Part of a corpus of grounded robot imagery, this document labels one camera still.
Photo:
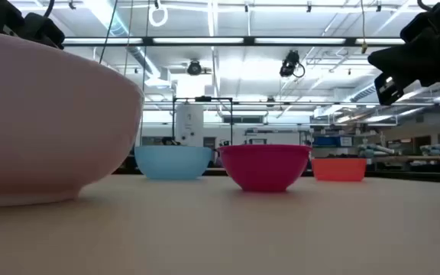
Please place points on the magenta plastic bowl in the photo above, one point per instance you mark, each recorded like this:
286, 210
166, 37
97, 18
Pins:
264, 166

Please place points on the large pale pink bowl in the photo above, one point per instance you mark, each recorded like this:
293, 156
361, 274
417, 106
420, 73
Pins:
44, 130

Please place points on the wooden background table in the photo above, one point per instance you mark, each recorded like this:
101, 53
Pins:
415, 157

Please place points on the round black ceiling camera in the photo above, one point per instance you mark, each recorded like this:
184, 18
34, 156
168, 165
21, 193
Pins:
194, 68

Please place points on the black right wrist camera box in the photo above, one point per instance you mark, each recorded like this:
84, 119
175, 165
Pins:
387, 91

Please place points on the orange plastic bowl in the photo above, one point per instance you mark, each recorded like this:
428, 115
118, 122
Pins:
339, 169

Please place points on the light blue plastic bowl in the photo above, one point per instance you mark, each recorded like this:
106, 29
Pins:
172, 162

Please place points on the metal shelf with blue bins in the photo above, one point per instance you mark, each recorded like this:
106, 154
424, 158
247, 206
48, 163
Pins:
330, 140

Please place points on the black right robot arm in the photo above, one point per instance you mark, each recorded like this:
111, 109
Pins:
434, 17

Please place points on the black rectangular frame stand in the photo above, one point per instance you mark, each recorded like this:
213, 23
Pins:
173, 114

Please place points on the white pillar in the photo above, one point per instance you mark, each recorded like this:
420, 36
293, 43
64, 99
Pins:
189, 124

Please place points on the black overhead frame bar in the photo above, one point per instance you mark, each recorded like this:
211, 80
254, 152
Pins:
204, 40

